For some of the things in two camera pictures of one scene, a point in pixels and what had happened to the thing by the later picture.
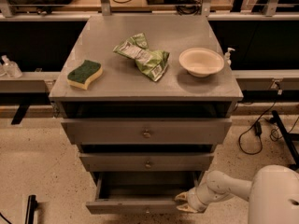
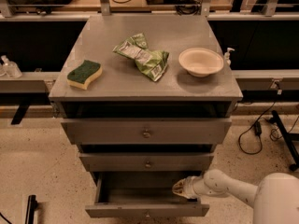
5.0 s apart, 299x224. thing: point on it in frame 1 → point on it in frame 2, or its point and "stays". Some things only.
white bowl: [201, 62] stays
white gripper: [193, 199] → [194, 186]
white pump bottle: [227, 57] stays
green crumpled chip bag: [152, 63] stays
